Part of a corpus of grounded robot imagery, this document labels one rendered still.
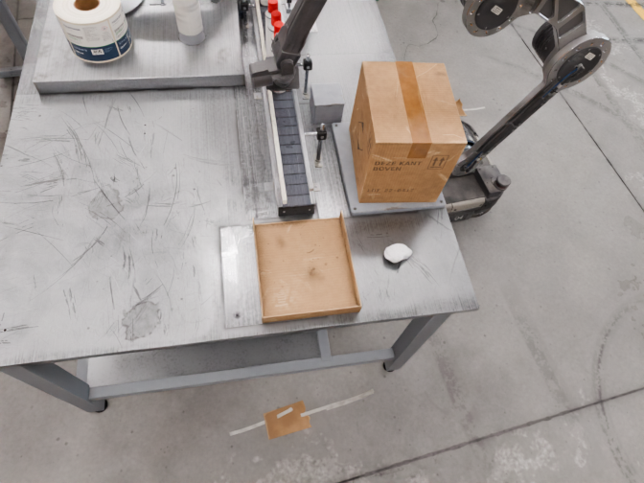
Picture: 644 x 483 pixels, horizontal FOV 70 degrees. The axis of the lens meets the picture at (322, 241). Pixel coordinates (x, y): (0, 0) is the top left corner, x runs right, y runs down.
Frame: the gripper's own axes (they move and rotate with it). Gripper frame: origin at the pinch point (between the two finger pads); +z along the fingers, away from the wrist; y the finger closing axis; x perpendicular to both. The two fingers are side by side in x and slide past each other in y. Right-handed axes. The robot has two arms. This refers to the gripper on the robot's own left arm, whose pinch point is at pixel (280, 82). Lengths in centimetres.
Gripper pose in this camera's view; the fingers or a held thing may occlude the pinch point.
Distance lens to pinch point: 156.4
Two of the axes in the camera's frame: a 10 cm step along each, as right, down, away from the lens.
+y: -9.9, 0.8, -1.5
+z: -1.6, -1.5, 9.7
